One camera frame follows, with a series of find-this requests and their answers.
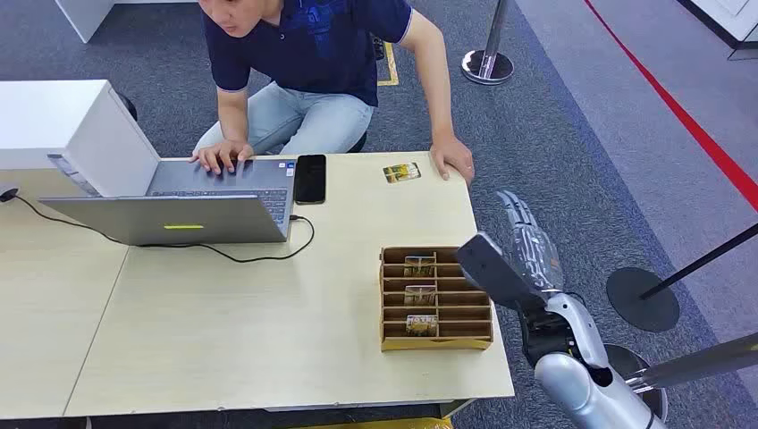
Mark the person's right hand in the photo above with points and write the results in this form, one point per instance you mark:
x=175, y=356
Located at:
x=222, y=154

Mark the person's left hand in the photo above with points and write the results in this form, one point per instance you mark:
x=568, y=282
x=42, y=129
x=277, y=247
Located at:
x=453, y=157

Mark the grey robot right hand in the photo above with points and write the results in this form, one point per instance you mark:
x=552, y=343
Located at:
x=536, y=254

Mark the person's right forearm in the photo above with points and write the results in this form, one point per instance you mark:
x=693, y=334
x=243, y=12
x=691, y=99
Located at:
x=233, y=115

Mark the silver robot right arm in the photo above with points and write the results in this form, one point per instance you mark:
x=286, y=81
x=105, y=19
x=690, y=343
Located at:
x=571, y=385

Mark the person's left forearm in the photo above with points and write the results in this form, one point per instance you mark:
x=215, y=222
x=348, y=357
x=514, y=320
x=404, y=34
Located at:
x=439, y=95

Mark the yellow green card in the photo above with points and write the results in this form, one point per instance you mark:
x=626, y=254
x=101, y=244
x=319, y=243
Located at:
x=420, y=296
x=401, y=172
x=419, y=267
x=421, y=326

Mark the wooden slotted card holder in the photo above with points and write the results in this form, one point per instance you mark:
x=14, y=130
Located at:
x=468, y=314

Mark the person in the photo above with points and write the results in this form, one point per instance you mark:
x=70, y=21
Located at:
x=320, y=47

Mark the grey laptop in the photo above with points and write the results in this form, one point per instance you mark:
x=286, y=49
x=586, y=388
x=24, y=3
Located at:
x=177, y=219

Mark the black smartphone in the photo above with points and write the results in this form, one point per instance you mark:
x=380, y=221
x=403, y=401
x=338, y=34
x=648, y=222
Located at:
x=310, y=179

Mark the chrome stanchion with round base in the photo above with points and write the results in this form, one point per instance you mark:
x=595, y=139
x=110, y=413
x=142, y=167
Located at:
x=487, y=65
x=699, y=362

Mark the black round wheel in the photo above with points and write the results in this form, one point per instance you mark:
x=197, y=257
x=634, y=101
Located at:
x=128, y=106

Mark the yellow floor tape mark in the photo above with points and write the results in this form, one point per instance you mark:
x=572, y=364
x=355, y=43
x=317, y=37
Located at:
x=392, y=68

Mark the black stanchion with round base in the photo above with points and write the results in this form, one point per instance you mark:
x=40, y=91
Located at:
x=642, y=302

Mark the white box cabinet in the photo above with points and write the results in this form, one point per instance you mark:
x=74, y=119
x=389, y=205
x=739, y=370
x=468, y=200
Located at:
x=47, y=118

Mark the red floor tape line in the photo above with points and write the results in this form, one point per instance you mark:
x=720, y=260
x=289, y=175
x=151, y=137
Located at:
x=687, y=121

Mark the black plug adapter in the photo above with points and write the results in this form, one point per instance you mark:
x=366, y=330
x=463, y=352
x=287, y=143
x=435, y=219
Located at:
x=7, y=195

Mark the white counter with dark base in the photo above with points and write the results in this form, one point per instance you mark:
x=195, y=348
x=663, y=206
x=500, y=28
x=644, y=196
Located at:
x=725, y=18

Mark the dark grey wrist camera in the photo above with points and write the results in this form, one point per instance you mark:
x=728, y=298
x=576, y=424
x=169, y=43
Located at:
x=491, y=269

